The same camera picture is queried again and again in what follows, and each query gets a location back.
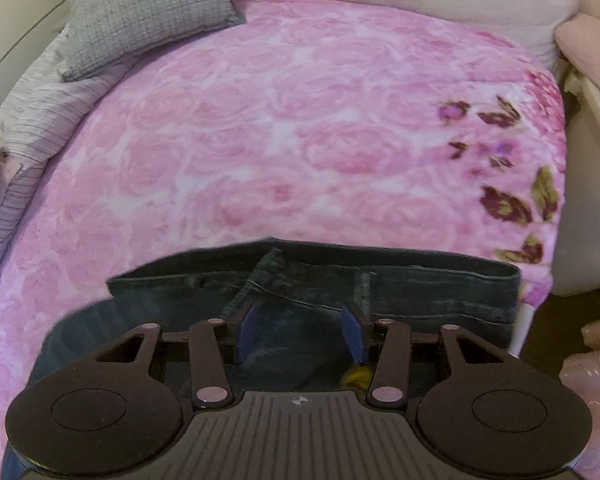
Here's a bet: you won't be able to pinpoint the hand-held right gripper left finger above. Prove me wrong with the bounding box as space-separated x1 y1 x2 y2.
96 302 262 407

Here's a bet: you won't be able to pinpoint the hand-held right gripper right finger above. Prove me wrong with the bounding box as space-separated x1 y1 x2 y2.
341 304 507 408

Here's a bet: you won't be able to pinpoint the dark blue denim pants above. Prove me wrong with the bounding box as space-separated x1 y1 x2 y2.
0 237 523 480

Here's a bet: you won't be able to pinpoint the pink floral blanket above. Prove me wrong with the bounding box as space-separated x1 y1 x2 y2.
0 0 568 480

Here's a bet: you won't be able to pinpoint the pink embossed cloth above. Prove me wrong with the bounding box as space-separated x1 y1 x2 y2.
560 310 600 466

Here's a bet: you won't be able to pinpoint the lilac striped duvet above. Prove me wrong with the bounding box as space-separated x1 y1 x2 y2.
0 25 141 306

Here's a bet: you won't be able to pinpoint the grey textured pillow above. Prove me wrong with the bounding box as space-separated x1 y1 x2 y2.
60 0 246 82

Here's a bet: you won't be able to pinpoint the pink plush cushion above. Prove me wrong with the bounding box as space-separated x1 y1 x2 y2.
552 10 600 111

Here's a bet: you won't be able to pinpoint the white wardrobe doors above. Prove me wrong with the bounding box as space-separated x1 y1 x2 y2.
0 0 88 111

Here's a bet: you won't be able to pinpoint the cream bed frame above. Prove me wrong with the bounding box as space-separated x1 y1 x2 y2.
550 60 600 298

